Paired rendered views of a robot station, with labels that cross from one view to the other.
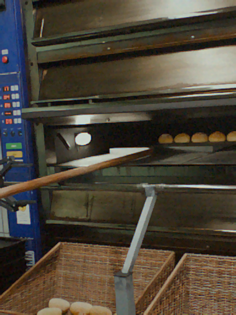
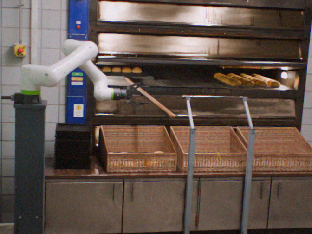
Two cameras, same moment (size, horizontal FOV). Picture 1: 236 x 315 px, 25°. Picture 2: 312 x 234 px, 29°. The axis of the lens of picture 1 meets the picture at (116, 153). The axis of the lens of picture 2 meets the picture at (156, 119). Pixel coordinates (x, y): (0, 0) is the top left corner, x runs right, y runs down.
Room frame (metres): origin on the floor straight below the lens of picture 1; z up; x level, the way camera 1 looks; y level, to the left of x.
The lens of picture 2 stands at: (-1.61, 3.28, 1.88)
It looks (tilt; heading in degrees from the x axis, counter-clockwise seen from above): 11 degrees down; 317
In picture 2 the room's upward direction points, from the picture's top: 3 degrees clockwise
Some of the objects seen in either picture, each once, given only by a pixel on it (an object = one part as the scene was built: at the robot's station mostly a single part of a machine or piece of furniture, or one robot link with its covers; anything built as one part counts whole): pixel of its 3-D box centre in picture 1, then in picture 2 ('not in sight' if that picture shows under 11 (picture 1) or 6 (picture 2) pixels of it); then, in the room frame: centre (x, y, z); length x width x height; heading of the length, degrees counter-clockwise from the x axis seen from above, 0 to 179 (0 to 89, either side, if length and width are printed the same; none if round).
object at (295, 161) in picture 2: not in sight; (274, 147); (1.34, -0.86, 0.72); 0.56 x 0.49 x 0.28; 58
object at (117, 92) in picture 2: not in sight; (116, 94); (1.84, 0.49, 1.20); 0.12 x 0.06 x 0.09; 150
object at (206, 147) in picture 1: (173, 146); (121, 75); (2.74, -0.30, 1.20); 0.55 x 0.36 x 0.03; 60
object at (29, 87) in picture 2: not in sight; (32, 79); (1.78, 1.24, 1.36); 0.16 x 0.13 x 0.19; 15
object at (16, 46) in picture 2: not in sight; (20, 49); (2.62, 0.85, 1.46); 0.10 x 0.07 x 0.10; 59
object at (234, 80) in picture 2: not in sight; (246, 79); (1.97, -1.19, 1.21); 0.61 x 0.48 x 0.06; 149
